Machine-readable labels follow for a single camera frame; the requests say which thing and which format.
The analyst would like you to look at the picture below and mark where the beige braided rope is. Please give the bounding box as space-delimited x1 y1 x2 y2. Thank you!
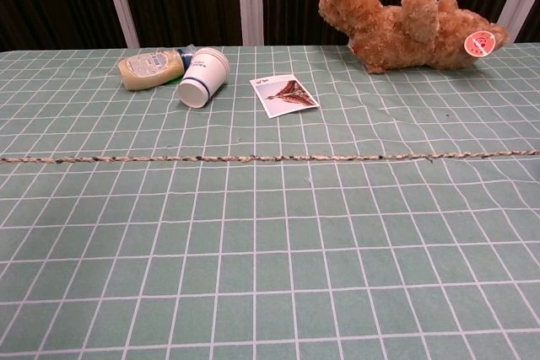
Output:
0 149 540 166

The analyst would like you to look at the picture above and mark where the white photo card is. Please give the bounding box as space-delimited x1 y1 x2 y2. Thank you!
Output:
249 74 321 120

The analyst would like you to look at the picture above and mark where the white paper cup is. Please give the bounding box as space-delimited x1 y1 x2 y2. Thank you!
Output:
176 46 231 109

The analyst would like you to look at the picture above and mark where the mayonnaise squeeze bottle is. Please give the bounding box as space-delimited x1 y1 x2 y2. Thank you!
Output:
116 48 196 92

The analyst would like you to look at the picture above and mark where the brown plush toy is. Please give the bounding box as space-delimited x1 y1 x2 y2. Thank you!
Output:
317 0 511 76

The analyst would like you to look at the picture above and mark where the green checked tablecloth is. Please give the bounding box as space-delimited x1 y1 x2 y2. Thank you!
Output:
0 42 540 360

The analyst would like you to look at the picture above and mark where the round red hang tag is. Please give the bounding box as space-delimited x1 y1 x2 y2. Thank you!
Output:
463 30 494 58

